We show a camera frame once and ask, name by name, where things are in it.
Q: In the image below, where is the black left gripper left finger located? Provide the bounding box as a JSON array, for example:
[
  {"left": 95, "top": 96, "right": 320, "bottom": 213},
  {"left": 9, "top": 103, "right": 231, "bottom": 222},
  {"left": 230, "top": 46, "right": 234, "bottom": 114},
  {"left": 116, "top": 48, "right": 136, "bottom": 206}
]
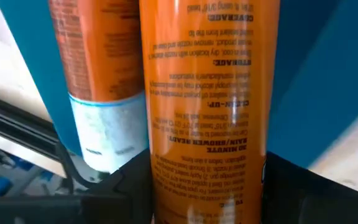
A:
[{"left": 81, "top": 148, "right": 154, "bottom": 224}]

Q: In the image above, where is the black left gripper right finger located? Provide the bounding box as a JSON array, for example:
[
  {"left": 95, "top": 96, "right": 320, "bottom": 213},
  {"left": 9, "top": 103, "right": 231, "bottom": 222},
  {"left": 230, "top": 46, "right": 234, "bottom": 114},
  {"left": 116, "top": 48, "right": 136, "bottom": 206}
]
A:
[{"left": 261, "top": 151, "right": 358, "bottom": 224}]

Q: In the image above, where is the orange sealant tube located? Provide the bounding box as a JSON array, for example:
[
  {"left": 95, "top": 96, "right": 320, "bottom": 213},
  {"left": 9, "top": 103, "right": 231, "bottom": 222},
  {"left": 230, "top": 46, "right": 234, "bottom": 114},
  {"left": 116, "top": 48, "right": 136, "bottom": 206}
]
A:
[
  {"left": 139, "top": 0, "right": 282, "bottom": 224},
  {"left": 48, "top": 0, "right": 150, "bottom": 174}
]

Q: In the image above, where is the teal plastic tray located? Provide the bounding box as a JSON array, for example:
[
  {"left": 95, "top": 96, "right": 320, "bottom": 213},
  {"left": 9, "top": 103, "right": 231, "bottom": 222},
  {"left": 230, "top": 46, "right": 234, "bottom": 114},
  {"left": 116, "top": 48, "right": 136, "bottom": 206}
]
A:
[{"left": 0, "top": 0, "right": 358, "bottom": 169}]

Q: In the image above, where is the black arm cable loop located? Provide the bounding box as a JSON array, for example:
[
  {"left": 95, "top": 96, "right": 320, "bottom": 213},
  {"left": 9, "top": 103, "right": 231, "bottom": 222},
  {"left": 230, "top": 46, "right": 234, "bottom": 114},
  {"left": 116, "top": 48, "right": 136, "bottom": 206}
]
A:
[{"left": 55, "top": 142, "right": 113, "bottom": 191}]

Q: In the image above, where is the black metal table frame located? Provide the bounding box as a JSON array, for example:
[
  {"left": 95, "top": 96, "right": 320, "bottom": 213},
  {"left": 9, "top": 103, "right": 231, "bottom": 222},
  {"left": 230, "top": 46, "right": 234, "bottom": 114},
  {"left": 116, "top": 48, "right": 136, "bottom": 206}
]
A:
[{"left": 0, "top": 91, "right": 62, "bottom": 156}]

